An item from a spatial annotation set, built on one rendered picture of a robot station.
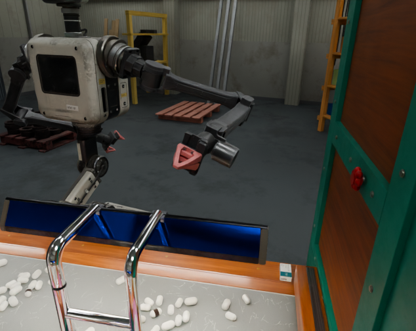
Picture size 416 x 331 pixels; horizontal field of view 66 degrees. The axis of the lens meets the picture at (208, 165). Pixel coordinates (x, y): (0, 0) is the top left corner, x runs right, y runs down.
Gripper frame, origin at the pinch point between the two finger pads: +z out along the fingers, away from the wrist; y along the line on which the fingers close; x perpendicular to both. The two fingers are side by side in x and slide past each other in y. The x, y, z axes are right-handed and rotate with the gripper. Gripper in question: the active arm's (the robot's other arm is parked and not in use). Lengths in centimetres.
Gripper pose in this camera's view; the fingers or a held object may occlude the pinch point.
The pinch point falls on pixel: (176, 165)
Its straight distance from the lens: 75.2
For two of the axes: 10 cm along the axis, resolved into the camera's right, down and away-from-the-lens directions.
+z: -3.4, 3.6, -8.7
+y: -3.2, 8.2, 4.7
